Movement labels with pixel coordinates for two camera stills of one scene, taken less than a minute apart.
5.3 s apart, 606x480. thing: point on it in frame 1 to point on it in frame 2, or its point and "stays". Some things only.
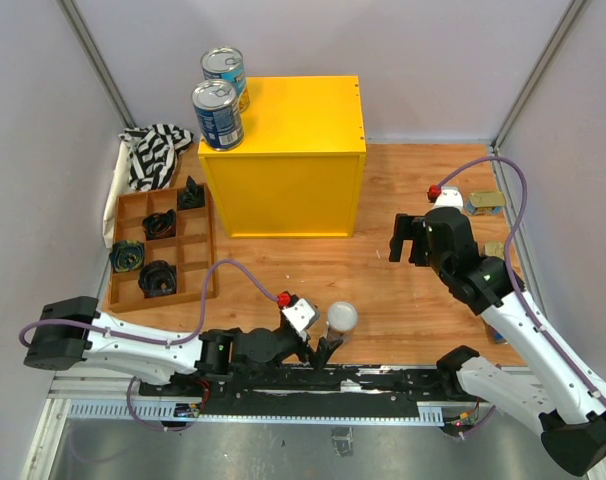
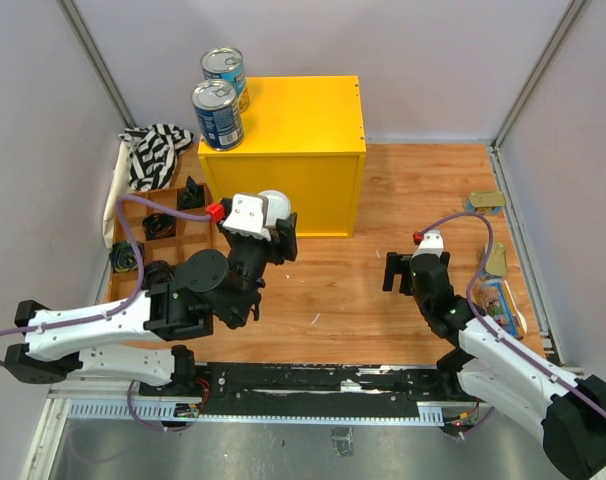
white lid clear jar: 342,318 to 278,207
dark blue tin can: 219,114 stays
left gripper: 325,348 to 286,248
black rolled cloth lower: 158,278 stays
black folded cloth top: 192,196 stays
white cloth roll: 118,184 stays
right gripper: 406,227 to 398,264
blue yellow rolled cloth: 127,255 stays
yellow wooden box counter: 296,174 stays
